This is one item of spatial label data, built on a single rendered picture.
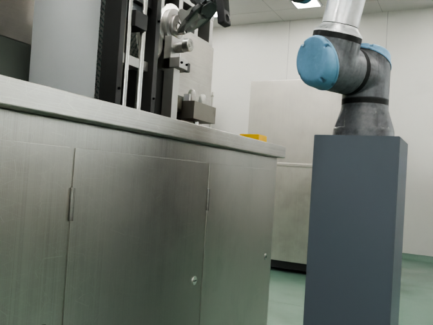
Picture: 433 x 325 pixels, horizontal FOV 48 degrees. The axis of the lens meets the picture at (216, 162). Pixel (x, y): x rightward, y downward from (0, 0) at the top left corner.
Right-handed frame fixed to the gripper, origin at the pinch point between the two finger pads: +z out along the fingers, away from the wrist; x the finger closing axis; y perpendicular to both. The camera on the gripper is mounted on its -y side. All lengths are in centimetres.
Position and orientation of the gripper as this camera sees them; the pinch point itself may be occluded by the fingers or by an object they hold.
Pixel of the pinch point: (183, 32)
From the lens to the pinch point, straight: 160.0
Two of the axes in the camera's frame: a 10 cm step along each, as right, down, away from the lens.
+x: -4.4, -0.6, -8.9
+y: -5.2, -8.0, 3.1
